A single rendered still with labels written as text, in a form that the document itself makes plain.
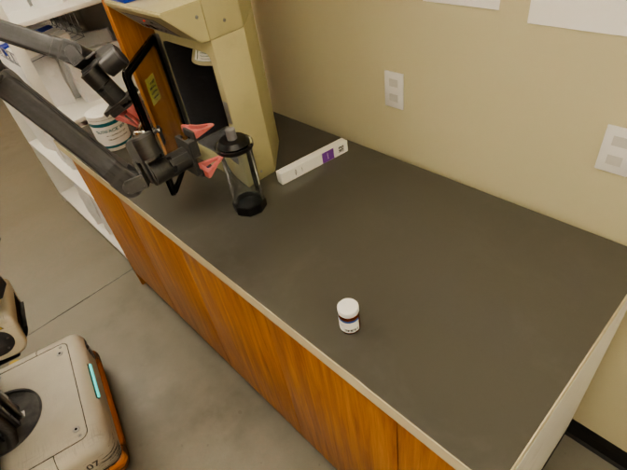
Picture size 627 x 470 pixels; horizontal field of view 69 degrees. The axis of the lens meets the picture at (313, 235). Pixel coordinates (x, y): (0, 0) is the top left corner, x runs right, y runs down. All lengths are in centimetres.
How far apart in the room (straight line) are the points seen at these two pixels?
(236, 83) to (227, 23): 16
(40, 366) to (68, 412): 30
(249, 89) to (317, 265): 57
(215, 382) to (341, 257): 116
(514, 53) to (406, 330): 70
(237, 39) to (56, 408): 150
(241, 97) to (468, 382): 97
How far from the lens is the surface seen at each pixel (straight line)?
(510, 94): 130
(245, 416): 208
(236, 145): 128
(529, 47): 124
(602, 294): 121
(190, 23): 130
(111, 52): 143
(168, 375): 231
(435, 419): 95
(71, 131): 120
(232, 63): 138
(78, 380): 213
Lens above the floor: 179
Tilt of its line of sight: 41 degrees down
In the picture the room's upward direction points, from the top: 10 degrees counter-clockwise
